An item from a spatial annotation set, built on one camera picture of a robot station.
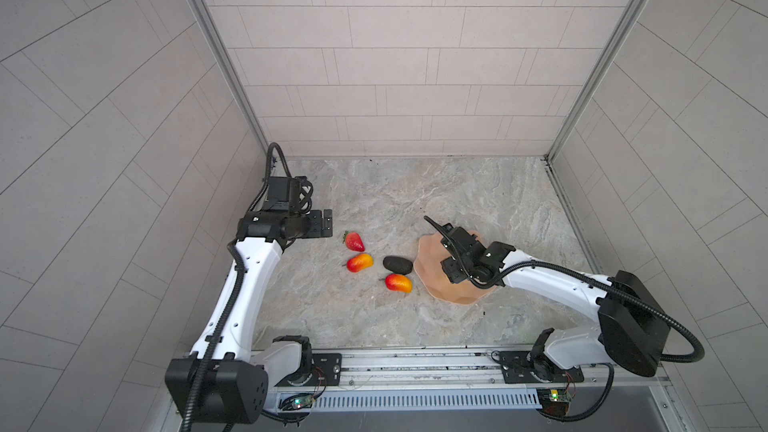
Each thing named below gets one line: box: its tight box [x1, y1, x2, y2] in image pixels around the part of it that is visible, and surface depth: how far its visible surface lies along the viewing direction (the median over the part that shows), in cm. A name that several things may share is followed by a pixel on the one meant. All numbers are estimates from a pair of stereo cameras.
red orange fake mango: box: [384, 273, 413, 294], surface depth 84 cm
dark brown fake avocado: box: [382, 255, 413, 275], surface depth 86 cm
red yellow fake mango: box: [346, 253, 375, 273], surface depth 88 cm
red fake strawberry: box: [342, 230, 365, 252], surface depth 92 cm
